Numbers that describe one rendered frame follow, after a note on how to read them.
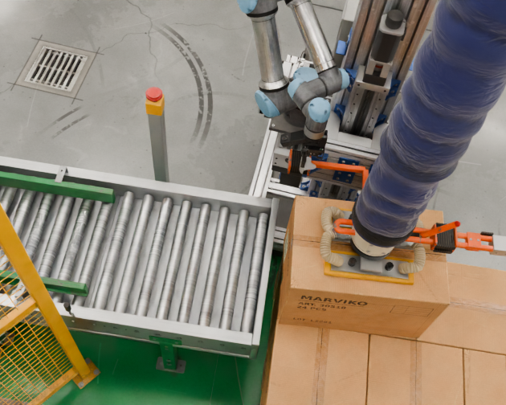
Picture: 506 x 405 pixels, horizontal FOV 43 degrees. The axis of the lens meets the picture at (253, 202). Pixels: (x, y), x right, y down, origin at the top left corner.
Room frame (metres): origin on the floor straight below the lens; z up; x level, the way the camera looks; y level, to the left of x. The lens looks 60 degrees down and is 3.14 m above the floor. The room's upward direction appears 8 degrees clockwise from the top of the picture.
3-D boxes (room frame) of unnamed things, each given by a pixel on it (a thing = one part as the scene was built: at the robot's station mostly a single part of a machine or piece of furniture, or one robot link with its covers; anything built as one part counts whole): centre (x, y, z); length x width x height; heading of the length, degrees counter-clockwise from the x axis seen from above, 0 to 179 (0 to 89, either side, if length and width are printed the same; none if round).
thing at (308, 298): (1.15, -0.47, 0.74); 0.60 x 0.40 x 0.40; 93
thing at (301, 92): (1.50, -0.13, 1.37); 0.11 x 0.11 x 0.08; 37
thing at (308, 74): (1.68, -0.14, 1.20); 0.13 x 0.12 x 0.14; 127
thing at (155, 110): (1.67, 0.47, 0.50); 0.07 x 0.07 x 1.00; 89
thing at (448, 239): (1.17, -0.71, 1.07); 0.10 x 0.08 x 0.06; 2
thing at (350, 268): (1.06, -0.47, 0.97); 0.34 x 0.10 x 0.05; 92
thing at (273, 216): (1.17, -0.10, 0.58); 0.70 x 0.03 x 0.06; 179
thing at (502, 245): (1.18, -0.93, 1.07); 0.07 x 0.07 x 0.04; 2
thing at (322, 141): (1.41, -0.19, 1.22); 0.09 x 0.08 x 0.12; 92
